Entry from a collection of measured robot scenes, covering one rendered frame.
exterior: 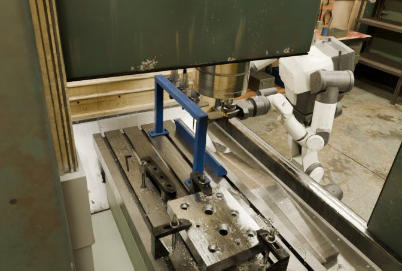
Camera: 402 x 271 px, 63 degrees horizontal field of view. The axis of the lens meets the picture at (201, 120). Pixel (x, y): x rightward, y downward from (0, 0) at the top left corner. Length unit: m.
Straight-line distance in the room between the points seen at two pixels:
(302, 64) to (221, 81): 0.79
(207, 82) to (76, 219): 0.46
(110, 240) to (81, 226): 0.89
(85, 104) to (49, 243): 1.45
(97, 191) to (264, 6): 1.28
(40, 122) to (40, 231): 0.17
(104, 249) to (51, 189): 1.08
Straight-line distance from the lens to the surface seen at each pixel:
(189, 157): 1.57
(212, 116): 1.26
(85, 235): 0.73
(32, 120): 0.44
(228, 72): 0.86
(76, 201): 0.66
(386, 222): 1.51
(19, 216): 0.52
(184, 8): 0.69
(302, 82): 1.60
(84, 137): 1.93
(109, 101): 1.98
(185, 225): 1.09
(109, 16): 0.64
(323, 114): 1.53
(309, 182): 1.73
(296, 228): 1.56
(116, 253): 1.54
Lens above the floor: 1.79
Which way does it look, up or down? 28 degrees down
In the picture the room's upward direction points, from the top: 4 degrees clockwise
